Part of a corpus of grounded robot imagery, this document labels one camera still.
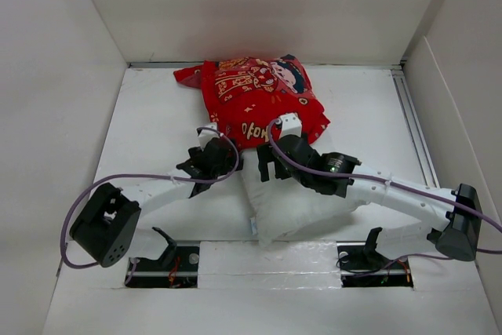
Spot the white pillow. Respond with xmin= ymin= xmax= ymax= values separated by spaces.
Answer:
xmin=240 ymin=149 xmax=357 ymax=248

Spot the red cartoon print pillowcase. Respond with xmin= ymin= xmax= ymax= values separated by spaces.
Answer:
xmin=173 ymin=54 xmax=330 ymax=150

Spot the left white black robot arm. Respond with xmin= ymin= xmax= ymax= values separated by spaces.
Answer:
xmin=60 ymin=133 xmax=241 ymax=269

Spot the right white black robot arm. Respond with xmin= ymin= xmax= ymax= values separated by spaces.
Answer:
xmin=257 ymin=135 xmax=482 ymax=268

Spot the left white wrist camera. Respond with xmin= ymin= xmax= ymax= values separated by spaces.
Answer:
xmin=197 ymin=122 xmax=220 ymax=149

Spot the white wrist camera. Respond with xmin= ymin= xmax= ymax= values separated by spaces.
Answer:
xmin=274 ymin=113 xmax=302 ymax=139
xmin=197 ymin=122 xmax=220 ymax=149

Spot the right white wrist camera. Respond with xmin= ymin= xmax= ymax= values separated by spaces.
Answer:
xmin=274 ymin=113 xmax=302 ymax=139

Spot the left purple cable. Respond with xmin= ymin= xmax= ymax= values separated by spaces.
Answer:
xmin=59 ymin=126 xmax=240 ymax=286

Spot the purple cable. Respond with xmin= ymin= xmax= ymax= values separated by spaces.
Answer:
xmin=59 ymin=126 xmax=240 ymax=286
xmin=266 ymin=118 xmax=502 ymax=277

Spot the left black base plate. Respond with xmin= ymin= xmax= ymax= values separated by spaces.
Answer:
xmin=125 ymin=242 xmax=200 ymax=289

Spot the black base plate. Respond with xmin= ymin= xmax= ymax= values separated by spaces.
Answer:
xmin=125 ymin=242 xmax=200 ymax=289
xmin=336 ymin=245 xmax=413 ymax=288

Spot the aluminium rail right side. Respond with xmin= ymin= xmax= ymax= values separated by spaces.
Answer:
xmin=391 ymin=67 xmax=439 ymax=187

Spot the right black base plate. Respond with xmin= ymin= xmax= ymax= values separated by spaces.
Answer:
xmin=336 ymin=245 xmax=413 ymax=288

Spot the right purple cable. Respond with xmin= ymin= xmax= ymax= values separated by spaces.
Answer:
xmin=266 ymin=118 xmax=502 ymax=277

